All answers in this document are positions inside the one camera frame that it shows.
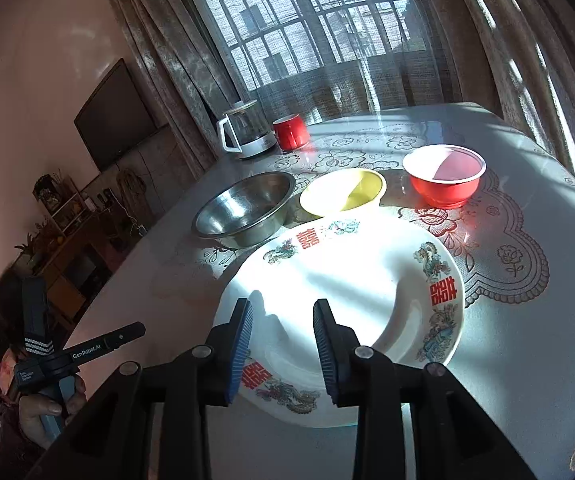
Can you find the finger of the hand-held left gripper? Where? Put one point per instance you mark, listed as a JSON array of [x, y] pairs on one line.
[[127, 334]]

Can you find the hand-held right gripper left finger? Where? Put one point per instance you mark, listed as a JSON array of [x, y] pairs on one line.
[[240, 355]]

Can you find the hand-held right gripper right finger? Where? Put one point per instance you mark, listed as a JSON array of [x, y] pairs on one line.
[[328, 355]]

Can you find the teal plastic plate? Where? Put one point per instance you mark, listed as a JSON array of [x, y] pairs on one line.
[[345, 425]]

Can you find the large white dragon print plate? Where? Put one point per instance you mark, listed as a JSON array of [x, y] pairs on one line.
[[367, 280]]

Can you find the stainless steel bowl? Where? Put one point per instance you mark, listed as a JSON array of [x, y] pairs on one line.
[[237, 210]]

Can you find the yellow plastic bowl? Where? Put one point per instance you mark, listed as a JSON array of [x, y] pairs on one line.
[[337, 192]]

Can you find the red plastic bowl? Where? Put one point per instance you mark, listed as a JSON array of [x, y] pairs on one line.
[[442, 192]]

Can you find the person's left hand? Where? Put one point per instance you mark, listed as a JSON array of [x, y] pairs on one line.
[[34, 415]]

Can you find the wooden cabinet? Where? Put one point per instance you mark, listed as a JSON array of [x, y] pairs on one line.
[[67, 265]]

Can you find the small wooden shelf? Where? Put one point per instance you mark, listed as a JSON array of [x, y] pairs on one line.
[[62, 205]]

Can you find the floral lace tablecloth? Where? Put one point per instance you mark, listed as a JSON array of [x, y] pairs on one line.
[[507, 240]]

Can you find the red mug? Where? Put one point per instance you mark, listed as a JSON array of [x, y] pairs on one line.
[[291, 134]]

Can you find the white glass electric kettle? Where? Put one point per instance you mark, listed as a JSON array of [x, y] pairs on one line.
[[250, 130]]

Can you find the sheer white curtain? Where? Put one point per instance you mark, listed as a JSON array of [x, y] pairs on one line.
[[342, 85]]

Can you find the grey velvet curtain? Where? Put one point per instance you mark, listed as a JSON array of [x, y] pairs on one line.
[[167, 60], [532, 60]]

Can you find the barred window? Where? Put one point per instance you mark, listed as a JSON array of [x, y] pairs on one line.
[[307, 20]]

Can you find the black wall television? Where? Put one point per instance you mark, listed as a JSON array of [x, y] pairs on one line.
[[114, 115]]

